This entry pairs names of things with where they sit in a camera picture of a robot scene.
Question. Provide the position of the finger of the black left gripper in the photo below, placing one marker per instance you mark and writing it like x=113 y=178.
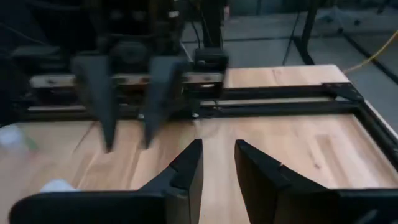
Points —
x=96 y=93
x=161 y=93

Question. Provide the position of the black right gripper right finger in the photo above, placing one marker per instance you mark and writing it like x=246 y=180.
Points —
x=264 y=186

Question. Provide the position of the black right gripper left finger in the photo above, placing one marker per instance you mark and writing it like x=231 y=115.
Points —
x=186 y=174

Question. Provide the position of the small white pill bottle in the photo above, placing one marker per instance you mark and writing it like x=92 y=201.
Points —
x=57 y=186

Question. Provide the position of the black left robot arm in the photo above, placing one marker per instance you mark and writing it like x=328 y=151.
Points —
x=155 y=18

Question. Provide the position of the black aluminium table frame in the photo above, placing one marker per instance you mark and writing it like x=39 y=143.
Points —
x=280 y=93

